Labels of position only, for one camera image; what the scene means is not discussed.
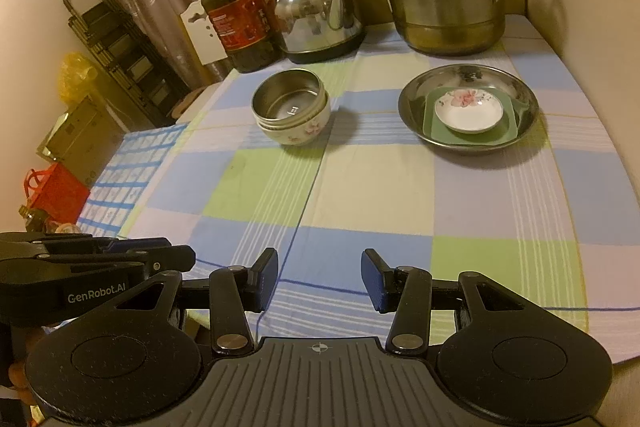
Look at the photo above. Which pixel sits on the black folding stepladder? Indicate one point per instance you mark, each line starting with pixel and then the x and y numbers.
pixel 115 42

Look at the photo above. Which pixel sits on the cardboard box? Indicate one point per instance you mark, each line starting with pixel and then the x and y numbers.
pixel 80 137

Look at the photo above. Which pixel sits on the brown rounded object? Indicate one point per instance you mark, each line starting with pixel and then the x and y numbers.
pixel 184 104

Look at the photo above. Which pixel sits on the stainless steel bowl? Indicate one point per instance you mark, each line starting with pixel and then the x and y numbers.
pixel 287 99

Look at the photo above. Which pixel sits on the checkered tablecloth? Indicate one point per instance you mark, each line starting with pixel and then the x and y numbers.
pixel 380 207

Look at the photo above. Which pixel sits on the white cardboard cutout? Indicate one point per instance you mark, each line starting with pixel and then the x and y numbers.
pixel 200 37

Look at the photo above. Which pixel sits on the stainless steel plate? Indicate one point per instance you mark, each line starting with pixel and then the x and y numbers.
pixel 522 99

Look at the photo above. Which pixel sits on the stainless steel kettle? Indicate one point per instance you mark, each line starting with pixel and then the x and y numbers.
pixel 315 22

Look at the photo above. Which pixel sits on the green square plate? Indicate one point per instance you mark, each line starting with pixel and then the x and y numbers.
pixel 504 127

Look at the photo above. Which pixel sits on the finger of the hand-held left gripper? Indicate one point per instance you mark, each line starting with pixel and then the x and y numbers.
pixel 135 245
pixel 110 257

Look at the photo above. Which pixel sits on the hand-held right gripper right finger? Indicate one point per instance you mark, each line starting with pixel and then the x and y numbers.
pixel 372 279

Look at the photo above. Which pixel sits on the cooking oil bottle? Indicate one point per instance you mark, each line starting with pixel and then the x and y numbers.
pixel 240 27

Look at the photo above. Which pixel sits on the blue patterned cloth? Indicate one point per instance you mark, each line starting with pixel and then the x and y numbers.
pixel 125 177

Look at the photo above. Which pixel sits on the small floral dish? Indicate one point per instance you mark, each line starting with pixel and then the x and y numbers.
pixel 467 117

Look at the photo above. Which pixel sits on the white floral bowl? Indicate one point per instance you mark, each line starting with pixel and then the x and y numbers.
pixel 300 134

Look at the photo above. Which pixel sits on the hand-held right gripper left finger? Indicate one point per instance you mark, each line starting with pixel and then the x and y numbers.
pixel 269 279

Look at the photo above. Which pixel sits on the dark glass bottle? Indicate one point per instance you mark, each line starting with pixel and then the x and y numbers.
pixel 34 219

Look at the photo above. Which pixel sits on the yellow plastic bag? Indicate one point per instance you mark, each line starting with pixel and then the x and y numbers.
pixel 77 77

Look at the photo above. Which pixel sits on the red bag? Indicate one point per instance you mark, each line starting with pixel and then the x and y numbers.
pixel 57 194

